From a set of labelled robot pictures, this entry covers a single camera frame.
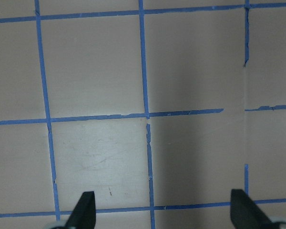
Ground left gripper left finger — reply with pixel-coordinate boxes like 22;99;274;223
44;191;96;229

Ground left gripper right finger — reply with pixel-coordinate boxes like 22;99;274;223
230;189;286;229

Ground brown paper table cover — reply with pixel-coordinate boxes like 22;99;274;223
0;0;286;229

